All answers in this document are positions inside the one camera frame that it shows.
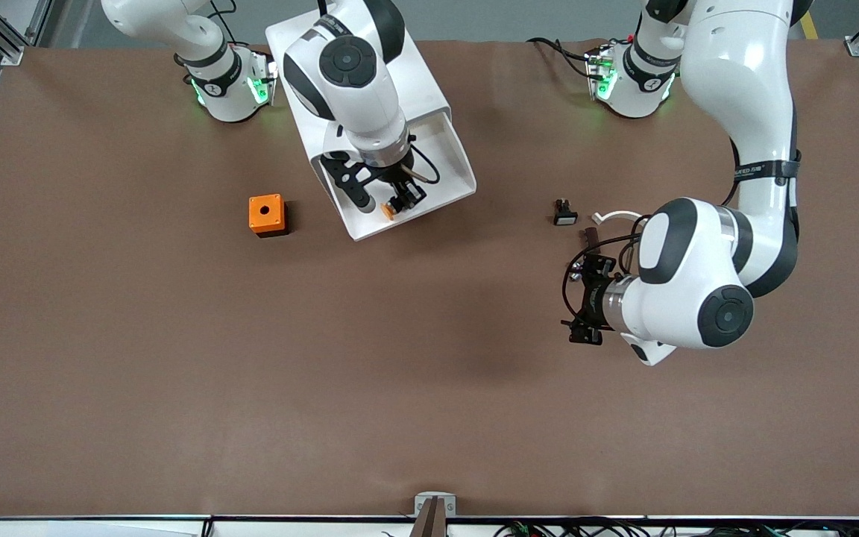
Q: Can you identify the white plastic drawer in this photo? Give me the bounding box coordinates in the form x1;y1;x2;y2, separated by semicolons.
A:
312;104;477;242

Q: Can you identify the white drawer cabinet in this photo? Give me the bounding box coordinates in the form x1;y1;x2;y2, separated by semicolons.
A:
265;0;454;224

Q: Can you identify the orange box with hole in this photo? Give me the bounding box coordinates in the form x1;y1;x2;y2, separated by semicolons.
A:
248;194;289;238

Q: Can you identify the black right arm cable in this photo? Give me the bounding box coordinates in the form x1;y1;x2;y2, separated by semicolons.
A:
406;142;442;186

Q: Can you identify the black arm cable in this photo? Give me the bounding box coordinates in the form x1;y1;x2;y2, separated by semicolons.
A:
561;215;648;320
406;142;442;186

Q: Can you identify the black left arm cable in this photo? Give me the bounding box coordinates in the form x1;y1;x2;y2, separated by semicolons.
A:
561;215;648;320

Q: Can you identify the black cable bundle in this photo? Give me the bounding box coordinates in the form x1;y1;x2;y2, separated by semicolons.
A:
495;518;859;537

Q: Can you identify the black base cable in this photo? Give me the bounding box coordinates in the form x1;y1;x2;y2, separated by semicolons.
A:
526;37;596;79

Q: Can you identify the grey metal mount bracket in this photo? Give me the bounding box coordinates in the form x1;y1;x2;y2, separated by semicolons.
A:
415;492;457;518

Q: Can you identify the brown post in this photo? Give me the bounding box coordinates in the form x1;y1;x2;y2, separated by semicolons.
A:
409;498;449;537

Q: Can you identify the aluminium frame profile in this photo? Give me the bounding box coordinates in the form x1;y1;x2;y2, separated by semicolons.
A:
0;0;55;66

